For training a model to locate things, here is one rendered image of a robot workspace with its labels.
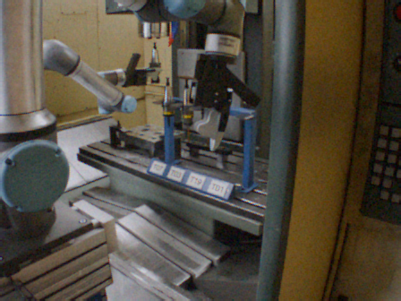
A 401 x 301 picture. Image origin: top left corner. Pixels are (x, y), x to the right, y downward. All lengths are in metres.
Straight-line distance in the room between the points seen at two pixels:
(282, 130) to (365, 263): 0.72
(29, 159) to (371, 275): 1.05
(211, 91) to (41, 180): 0.40
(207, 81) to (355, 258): 0.76
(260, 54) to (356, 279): 1.25
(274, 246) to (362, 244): 0.53
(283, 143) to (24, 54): 0.42
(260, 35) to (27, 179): 1.58
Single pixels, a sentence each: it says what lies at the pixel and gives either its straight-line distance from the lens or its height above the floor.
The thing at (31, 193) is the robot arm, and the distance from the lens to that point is 0.52.
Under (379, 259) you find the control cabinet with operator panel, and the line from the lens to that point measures 1.17.
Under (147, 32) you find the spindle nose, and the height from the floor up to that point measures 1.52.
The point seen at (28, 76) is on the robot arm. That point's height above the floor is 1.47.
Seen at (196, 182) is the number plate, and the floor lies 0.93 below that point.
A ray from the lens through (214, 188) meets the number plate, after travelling 1.34.
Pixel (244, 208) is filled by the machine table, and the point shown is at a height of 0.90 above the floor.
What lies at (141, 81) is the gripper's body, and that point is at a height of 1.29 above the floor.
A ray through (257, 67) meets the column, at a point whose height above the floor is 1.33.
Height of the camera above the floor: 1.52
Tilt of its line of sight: 19 degrees down
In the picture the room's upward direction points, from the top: straight up
